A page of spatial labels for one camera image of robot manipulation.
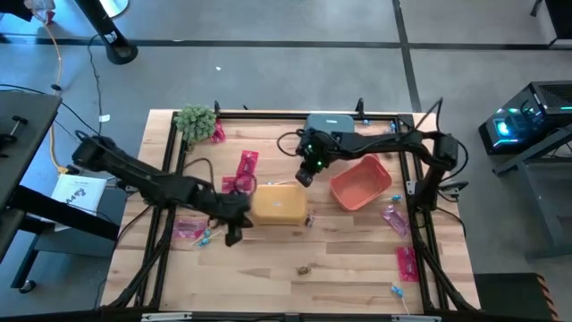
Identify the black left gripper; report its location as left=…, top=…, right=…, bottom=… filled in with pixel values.
left=207, top=191, right=255, bottom=248

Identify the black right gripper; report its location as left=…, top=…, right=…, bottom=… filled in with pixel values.
left=294, top=128, right=343, bottom=188

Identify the yellow plastic bin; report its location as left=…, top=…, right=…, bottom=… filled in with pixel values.
left=252, top=183, right=308, bottom=226

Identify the red candy packet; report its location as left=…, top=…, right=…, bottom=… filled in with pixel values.
left=222, top=175, right=251, bottom=196
left=209, top=118, right=227, bottom=144
left=396, top=245, right=420, bottom=284
left=235, top=149, right=260, bottom=180

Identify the dark grey-blue plastic bin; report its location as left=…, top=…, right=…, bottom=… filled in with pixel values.
left=306, top=113, right=357, bottom=135

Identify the pink translucent candy packet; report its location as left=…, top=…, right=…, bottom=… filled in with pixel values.
left=382, top=204, right=411, bottom=238
left=172, top=217, right=209, bottom=240

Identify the orange plastic bin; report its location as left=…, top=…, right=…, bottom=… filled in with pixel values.
left=329, top=154, right=393, bottom=212

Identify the green potted artificial plant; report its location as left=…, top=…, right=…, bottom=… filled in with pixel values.
left=172, top=104, right=218, bottom=144

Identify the white paper booklet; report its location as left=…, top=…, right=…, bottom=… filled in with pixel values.
left=50, top=173, right=109, bottom=216

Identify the black pole stand base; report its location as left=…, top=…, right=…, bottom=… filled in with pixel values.
left=73, top=0, right=139, bottom=66

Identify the black desktop computer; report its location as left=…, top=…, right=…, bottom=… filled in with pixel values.
left=477, top=80, right=572, bottom=156

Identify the black desk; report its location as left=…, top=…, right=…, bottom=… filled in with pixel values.
left=0, top=89, right=127, bottom=294

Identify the black mat with hazard stripes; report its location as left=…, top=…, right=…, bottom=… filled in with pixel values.
left=473, top=272, right=559, bottom=321

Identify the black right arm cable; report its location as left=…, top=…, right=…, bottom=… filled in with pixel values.
left=276, top=130, right=309, bottom=158

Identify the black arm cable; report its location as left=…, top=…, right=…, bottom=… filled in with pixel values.
left=276, top=130, right=309, bottom=158
left=182, top=157, right=216, bottom=187

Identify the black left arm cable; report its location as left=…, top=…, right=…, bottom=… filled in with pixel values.
left=182, top=157, right=216, bottom=187

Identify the black floor cable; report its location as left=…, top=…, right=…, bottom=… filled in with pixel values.
left=87, top=34, right=106, bottom=135

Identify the yellow cable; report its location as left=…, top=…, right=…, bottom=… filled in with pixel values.
left=43, top=24, right=69, bottom=174

